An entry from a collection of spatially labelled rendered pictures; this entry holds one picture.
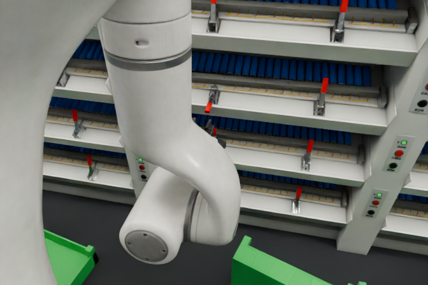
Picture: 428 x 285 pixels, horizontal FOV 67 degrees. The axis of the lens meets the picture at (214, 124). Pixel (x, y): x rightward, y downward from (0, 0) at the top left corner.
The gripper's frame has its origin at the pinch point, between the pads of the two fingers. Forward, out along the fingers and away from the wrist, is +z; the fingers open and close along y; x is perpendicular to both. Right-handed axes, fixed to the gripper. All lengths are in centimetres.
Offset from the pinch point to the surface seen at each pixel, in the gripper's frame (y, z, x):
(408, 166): 51, 16, -13
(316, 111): 25.4, 14.2, 0.2
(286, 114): 18.7, 14.5, -1.8
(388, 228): 54, 20, -39
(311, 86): 24.0, 19.9, 4.1
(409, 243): 65, 24, -49
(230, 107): 4.4, 14.7, -1.8
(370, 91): 38.1, 20.2, 4.4
